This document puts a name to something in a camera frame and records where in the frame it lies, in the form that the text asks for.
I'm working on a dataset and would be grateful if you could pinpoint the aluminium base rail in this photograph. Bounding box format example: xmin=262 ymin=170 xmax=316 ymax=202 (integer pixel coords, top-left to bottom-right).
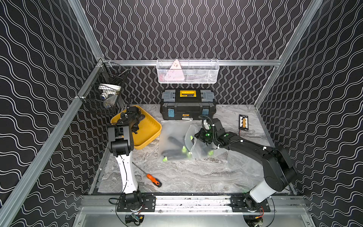
xmin=79 ymin=195 xmax=307 ymax=216

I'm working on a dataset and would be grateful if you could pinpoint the black wire corner basket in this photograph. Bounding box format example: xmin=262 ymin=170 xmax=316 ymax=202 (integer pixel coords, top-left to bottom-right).
xmin=80 ymin=61 xmax=131 ymax=115

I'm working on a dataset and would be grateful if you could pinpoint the yellow plastic tray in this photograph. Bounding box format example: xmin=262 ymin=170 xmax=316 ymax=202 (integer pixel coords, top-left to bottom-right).
xmin=111 ymin=106 xmax=162 ymax=150

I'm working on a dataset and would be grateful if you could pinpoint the white tape roll in basket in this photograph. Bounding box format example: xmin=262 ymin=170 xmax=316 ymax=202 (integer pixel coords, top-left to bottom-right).
xmin=98 ymin=84 xmax=121 ymax=99

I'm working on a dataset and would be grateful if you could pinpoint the black yellow toolbox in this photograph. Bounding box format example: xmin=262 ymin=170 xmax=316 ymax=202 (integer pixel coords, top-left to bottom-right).
xmin=160 ymin=89 xmax=216 ymax=120

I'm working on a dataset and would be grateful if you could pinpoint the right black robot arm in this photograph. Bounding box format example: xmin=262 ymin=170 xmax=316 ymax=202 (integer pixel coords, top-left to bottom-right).
xmin=195 ymin=115 xmax=297 ymax=210

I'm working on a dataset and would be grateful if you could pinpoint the clear plastic bag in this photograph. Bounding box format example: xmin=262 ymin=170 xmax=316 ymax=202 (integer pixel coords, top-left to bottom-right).
xmin=184 ymin=124 xmax=227 ymax=159
xmin=226 ymin=151 xmax=264 ymax=188

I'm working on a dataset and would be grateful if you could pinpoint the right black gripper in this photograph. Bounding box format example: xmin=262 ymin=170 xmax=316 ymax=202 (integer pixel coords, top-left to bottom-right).
xmin=193 ymin=128 xmax=217 ymax=143

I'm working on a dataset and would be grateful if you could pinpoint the white wire wall basket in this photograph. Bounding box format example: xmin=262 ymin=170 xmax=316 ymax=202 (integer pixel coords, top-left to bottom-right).
xmin=156 ymin=59 xmax=220 ymax=84

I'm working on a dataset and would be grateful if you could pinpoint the pink triangular card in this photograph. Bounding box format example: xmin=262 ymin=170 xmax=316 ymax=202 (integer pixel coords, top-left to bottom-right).
xmin=164 ymin=60 xmax=185 ymax=83

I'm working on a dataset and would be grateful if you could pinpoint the orange handled screwdriver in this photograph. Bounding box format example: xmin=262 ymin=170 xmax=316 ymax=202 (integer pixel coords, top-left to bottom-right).
xmin=132 ymin=162 xmax=162 ymax=188

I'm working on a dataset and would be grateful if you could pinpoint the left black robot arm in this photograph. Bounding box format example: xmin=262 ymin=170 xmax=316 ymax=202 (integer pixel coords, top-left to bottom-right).
xmin=107 ymin=106 xmax=142 ymax=199

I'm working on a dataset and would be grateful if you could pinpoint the black phone with orange screen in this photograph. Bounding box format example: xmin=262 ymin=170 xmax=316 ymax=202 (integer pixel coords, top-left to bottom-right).
xmin=239 ymin=114 xmax=249 ymax=131

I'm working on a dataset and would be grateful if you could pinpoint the clear zip-top bag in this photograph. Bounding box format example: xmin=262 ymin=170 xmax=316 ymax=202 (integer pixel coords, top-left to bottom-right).
xmin=158 ymin=120 xmax=193 ymax=163

